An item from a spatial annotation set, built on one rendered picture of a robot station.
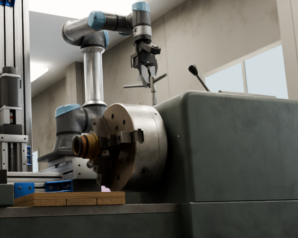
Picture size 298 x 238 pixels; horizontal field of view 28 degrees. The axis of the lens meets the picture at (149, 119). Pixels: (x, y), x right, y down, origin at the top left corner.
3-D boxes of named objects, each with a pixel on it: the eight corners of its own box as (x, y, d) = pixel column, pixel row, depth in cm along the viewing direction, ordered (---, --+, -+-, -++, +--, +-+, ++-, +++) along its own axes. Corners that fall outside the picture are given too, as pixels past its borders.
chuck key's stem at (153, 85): (158, 104, 232) (156, 76, 235) (153, 104, 231) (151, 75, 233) (155, 106, 234) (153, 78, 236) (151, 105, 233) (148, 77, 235)
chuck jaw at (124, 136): (125, 138, 209) (141, 129, 199) (126, 152, 208) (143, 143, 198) (96, 137, 203) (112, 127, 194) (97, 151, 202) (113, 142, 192)
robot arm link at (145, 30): (154, 26, 243) (137, 24, 239) (155, 37, 242) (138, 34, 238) (145, 32, 249) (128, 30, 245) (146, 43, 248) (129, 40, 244)
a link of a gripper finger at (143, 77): (140, 90, 241) (140, 69, 243) (148, 87, 236) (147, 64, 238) (134, 89, 240) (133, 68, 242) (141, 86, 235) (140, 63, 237)
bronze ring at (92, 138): (94, 136, 211) (70, 135, 207) (105, 131, 204) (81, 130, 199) (95, 162, 209) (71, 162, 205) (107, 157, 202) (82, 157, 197)
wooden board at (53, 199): (78, 213, 216) (78, 202, 217) (125, 204, 186) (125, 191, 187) (-3, 216, 201) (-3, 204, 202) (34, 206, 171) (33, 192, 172)
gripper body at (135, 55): (146, 71, 247) (144, 43, 249) (157, 65, 240) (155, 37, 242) (130, 69, 243) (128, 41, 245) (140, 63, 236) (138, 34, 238)
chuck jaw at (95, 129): (116, 146, 214) (106, 123, 222) (121, 136, 211) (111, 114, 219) (88, 145, 209) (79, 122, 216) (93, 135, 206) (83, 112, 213)
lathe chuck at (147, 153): (114, 189, 226) (117, 106, 228) (157, 195, 199) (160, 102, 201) (93, 189, 222) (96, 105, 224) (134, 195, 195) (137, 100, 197)
